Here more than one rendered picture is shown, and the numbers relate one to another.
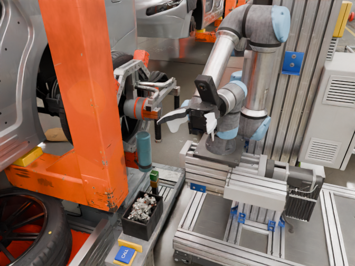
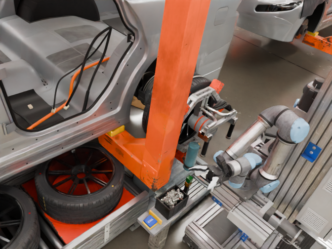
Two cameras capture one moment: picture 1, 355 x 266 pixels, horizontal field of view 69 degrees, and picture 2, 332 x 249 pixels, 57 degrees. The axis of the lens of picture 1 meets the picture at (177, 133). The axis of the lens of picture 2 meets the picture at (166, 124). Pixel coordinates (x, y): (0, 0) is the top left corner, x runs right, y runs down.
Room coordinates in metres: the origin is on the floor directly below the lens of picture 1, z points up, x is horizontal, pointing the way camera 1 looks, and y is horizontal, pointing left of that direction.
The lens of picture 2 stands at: (-0.44, -0.15, 2.28)
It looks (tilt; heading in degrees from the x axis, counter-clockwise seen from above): 38 degrees down; 19
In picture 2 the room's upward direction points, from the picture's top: 11 degrees clockwise
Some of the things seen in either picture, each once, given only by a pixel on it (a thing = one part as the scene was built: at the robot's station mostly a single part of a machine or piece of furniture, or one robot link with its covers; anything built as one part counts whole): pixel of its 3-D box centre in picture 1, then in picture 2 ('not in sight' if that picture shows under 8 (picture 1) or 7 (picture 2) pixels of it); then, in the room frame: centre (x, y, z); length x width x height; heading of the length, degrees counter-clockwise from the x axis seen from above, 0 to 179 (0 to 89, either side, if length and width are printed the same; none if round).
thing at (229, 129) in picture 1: (223, 120); (235, 175); (0.81, -0.16, 1.12); 0.11 x 0.08 x 0.11; 56
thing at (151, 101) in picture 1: (142, 87); (205, 114); (1.35, 0.19, 1.03); 0.19 x 0.18 x 0.11; 72
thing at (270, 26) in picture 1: (258, 79); (277, 154); (1.01, -0.33, 1.19); 0.15 x 0.12 x 0.55; 56
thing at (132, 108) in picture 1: (143, 108); (202, 125); (1.46, 0.21, 0.85); 0.21 x 0.14 x 0.14; 72
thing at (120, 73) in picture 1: (132, 107); (195, 120); (1.48, 0.28, 0.85); 0.54 x 0.07 x 0.54; 162
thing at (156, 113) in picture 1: (151, 112); (204, 135); (1.26, 0.14, 0.93); 0.09 x 0.05 x 0.05; 72
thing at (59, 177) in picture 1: (49, 161); (126, 140); (1.13, 0.69, 0.69); 0.52 x 0.17 x 0.35; 72
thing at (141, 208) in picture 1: (143, 214); (171, 201); (0.92, 0.17, 0.51); 0.20 x 0.14 x 0.13; 161
